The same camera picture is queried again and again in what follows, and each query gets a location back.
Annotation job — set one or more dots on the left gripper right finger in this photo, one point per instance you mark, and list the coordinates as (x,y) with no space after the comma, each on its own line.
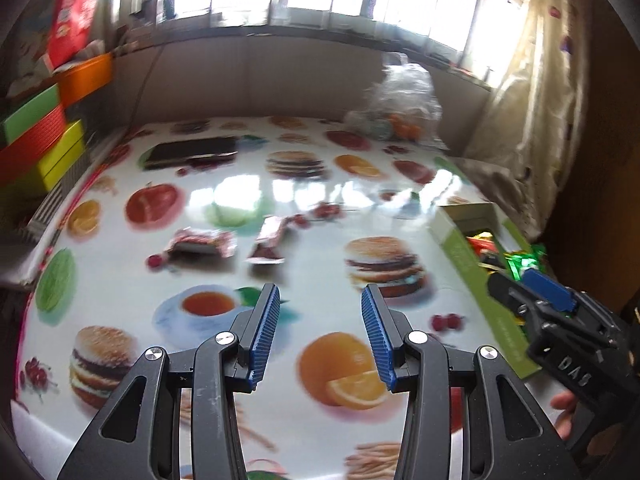
(506,434)

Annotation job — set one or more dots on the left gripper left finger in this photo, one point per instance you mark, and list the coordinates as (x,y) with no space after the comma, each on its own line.
(136,433)

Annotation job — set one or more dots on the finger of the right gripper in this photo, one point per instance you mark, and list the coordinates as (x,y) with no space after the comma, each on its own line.
(561,298)
(512,295)

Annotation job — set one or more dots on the green Milo snack packet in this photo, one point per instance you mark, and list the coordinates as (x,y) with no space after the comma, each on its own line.
(518,262)

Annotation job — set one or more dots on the red white snack packet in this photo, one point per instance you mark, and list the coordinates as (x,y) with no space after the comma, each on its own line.
(265,250)
(217,243)

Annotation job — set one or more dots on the red black snack packet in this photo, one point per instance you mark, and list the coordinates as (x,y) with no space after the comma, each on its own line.
(485,248)

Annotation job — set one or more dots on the person's right hand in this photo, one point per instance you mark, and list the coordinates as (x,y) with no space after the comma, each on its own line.
(565,402)

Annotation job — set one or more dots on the green white cardboard box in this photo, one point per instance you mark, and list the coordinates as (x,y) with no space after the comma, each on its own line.
(450,226)

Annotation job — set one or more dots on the beige curtain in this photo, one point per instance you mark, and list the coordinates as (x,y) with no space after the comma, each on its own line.
(521,153)

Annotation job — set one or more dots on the clear plastic bag with items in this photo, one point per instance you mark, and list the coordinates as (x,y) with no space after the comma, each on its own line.
(402,107)

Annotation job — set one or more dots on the black white striped box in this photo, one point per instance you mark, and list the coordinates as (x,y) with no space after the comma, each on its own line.
(52,202)

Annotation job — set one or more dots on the black smartphone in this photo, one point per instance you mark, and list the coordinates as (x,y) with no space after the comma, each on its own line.
(204,151)

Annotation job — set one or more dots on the yellow green box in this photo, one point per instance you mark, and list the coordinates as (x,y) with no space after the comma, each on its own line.
(46,173)

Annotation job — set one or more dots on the red ribbed box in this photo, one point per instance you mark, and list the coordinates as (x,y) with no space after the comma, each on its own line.
(31,146)

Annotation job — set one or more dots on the orange box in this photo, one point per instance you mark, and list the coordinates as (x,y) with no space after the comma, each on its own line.
(82,79)

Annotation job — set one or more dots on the red snack bag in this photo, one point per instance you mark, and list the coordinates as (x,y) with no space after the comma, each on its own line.
(72,21)

